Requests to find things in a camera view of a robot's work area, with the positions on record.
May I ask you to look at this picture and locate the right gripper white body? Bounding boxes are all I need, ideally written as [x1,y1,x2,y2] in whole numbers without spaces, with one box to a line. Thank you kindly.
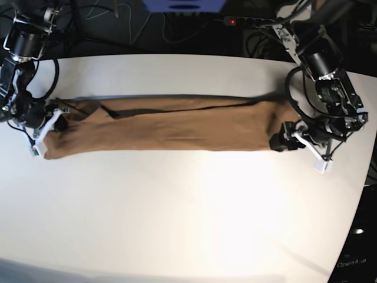
[28,108,70,157]

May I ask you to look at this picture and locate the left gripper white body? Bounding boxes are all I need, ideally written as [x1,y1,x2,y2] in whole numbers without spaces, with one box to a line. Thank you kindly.
[282,120,333,174]

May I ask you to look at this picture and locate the brown T-shirt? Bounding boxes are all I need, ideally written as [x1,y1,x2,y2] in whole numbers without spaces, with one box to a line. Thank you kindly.
[44,96,297,160]

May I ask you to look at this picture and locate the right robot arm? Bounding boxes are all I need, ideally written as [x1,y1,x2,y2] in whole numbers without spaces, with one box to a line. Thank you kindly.
[1,1,67,157]

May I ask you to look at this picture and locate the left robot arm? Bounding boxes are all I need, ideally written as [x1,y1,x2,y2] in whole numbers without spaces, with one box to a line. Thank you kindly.
[267,1,368,173]

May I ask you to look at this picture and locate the black OpenArm box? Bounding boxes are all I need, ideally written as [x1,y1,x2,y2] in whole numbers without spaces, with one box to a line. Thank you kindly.
[328,185,377,282]

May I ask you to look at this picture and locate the power strip with red light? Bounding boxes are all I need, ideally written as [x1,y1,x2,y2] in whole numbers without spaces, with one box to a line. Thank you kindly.
[222,17,273,29]

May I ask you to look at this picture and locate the blue plastic object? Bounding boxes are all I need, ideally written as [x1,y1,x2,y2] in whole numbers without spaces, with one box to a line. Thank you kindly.
[143,0,226,13]

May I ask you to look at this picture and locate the white cable on floor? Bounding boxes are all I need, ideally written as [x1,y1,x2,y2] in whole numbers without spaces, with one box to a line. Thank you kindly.
[85,0,207,45]

